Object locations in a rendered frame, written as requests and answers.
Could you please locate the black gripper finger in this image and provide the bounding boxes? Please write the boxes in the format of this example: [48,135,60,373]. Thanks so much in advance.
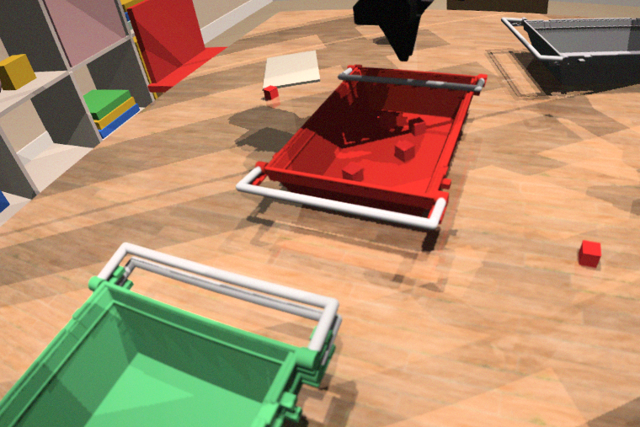
[379,9,424,61]
[409,0,434,56]

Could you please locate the red plastic tray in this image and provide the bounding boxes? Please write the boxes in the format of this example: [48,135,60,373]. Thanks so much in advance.
[251,64,488,219]

